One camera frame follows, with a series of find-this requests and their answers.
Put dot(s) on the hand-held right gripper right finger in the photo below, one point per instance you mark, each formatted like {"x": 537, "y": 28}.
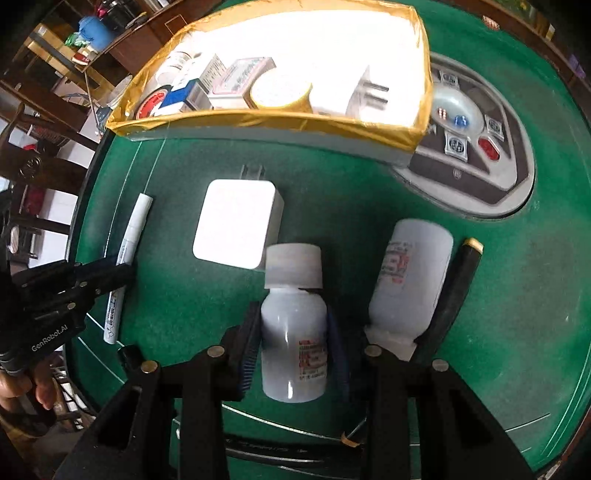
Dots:
{"x": 339, "y": 364}

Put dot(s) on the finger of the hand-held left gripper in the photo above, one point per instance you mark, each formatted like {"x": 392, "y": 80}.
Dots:
{"x": 64, "y": 314}
{"x": 83, "y": 277}

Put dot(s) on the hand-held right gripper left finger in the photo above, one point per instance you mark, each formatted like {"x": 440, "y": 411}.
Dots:
{"x": 247, "y": 355}

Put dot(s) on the white paint marker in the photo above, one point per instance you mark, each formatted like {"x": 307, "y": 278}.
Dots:
{"x": 127, "y": 258}

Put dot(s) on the white plastic medicine bottle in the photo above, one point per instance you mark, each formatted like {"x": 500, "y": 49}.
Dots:
{"x": 293, "y": 323}
{"x": 411, "y": 286}

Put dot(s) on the white square charger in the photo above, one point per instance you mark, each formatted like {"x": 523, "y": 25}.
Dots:
{"x": 235, "y": 221}

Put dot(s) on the black pen with gold cap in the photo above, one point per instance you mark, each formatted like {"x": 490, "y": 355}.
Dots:
{"x": 455, "y": 295}

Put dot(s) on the blue and white medicine box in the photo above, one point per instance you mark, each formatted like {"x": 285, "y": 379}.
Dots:
{"x": 182, "y": 97}

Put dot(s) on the wide red-label pill bottle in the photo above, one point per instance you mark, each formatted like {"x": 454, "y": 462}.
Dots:
{"x": 175, "y": 64}

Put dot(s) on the gold-edged white tray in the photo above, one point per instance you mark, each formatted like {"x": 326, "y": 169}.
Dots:
{"x": 277, "y": 115}

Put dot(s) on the pink and white medicine box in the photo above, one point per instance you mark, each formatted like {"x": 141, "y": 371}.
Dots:
{"x": 240, "y": 81}

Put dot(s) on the yellow round jar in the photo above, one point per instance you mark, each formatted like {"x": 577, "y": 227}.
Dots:
{"x": 281, "y": 92}

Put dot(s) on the white dual-port plug charger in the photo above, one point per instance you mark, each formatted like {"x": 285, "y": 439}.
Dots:
{"x": 364, "y": 94}

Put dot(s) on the person's left hand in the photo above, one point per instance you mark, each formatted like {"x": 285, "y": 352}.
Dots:
{"x": 32, "y": 385}

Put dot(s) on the slim black pen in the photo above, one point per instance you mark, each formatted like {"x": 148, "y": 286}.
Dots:
{"x": 286, "y": 446}

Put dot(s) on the dark wooden chair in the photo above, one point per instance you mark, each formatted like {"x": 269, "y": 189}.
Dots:
{"x": 41, "y": 161}

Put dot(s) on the blue thermos jug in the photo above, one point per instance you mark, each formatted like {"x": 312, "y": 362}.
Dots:
{"x": 94, "y": 30}

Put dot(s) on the wooden partition cabinet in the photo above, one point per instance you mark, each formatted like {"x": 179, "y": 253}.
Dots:
{"x": 92, "y": 27}

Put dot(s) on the grey table control panel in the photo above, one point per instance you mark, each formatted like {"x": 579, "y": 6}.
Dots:
{"x": 480, "y": 152}

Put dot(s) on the red and white bottle cap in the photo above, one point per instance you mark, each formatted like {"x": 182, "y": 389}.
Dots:
{"x": 489, "y": 21}

